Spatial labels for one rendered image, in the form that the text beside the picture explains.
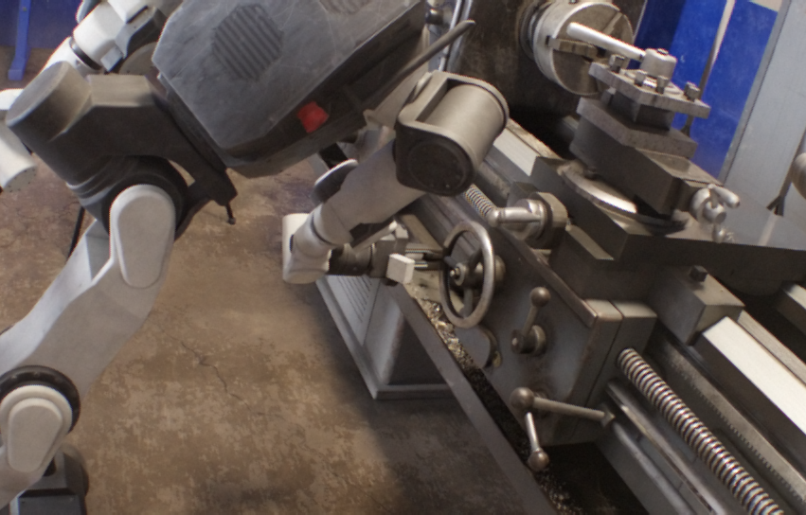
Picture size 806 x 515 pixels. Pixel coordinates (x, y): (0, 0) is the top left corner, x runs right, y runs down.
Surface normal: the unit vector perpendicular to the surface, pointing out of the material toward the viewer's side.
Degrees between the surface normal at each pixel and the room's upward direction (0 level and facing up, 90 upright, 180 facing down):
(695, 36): 90
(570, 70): 90
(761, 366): 36
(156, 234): 90
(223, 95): 77
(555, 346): 90
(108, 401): 0
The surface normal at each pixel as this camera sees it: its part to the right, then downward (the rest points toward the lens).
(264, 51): -0.20, 0.16
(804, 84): -0.90, -0.04
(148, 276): 0.42, 0.50
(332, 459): 0.25, -0.87
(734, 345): -0.33, -0.72
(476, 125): 0.58, -0.40
